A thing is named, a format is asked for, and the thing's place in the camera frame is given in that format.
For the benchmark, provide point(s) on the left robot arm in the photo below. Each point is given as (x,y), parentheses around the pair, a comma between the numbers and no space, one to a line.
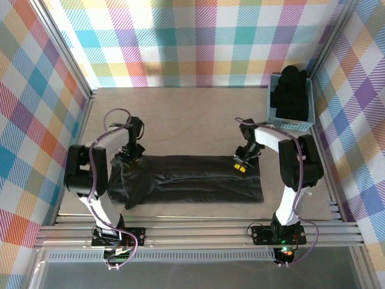
(87,171)

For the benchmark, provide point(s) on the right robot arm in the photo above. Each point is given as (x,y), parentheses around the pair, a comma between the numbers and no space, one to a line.
(300,162)

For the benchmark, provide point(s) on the light blue plastic basket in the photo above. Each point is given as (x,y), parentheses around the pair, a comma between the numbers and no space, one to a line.
(288,125)

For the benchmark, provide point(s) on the black t-shirt pile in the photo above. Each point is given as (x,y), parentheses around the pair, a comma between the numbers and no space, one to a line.
(291,96)

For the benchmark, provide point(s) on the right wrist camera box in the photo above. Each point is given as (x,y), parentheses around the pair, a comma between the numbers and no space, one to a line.
(258,150)

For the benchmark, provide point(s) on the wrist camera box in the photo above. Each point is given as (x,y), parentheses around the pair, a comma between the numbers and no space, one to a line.
(140,150)
(258,150)

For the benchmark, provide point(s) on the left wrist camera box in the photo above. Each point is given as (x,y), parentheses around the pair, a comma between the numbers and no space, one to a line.
(140,150)

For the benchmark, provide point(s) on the aluminium table side rail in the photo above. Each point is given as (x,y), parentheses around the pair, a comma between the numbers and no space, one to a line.
(332,198)
(87,114)

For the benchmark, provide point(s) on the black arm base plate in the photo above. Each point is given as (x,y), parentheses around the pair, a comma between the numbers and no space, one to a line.
(261,234)
(136,236)

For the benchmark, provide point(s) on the aluminium mounting rail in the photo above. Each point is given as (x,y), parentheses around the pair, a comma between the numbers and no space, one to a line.
(195,236)

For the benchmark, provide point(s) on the aluminium frame post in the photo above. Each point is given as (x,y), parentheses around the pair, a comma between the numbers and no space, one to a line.
(64,51)
(328,42)

